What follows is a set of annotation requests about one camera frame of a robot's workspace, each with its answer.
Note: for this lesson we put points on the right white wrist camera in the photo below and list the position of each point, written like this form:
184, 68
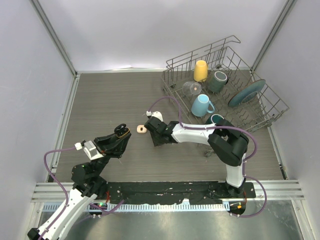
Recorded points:
155, 114

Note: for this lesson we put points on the beige earbud charging case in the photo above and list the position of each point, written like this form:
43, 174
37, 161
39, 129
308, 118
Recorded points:
141, 129

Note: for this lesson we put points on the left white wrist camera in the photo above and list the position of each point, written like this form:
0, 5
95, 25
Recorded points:
89, 148

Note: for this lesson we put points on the light blue mug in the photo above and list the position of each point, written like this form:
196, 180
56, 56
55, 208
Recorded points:
202, 106

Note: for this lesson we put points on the dark grey-green mug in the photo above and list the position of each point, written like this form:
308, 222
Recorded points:
218, 80

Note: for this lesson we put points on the teal blue plate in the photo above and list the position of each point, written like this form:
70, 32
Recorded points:
247, 93

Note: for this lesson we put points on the grey wire dish rack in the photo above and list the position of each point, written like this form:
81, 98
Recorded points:
261, 111

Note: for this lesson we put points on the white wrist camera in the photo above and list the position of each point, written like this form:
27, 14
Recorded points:
155, 114
89, 148

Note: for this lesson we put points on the yellow cup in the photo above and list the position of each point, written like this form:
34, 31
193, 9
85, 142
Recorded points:
200, 73

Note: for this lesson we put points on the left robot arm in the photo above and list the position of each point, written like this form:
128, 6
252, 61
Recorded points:
87, 186

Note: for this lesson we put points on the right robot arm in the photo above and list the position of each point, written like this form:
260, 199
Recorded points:
228, 143

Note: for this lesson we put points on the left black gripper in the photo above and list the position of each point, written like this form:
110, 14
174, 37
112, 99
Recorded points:
110, 145

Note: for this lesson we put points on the clear glass cup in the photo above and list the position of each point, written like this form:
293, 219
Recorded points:
191, 88

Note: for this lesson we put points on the dark teal mug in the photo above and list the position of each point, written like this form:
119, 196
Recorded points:
214, 119

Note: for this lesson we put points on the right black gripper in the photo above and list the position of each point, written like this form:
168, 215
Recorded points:
157, 142

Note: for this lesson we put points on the white perforated cable strip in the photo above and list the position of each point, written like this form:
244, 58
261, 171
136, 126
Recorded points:
125, 208

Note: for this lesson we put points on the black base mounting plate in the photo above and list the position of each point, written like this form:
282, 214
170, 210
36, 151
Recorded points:
174, 192

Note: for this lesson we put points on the black earbud charging case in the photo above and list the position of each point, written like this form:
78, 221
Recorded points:
121, 130

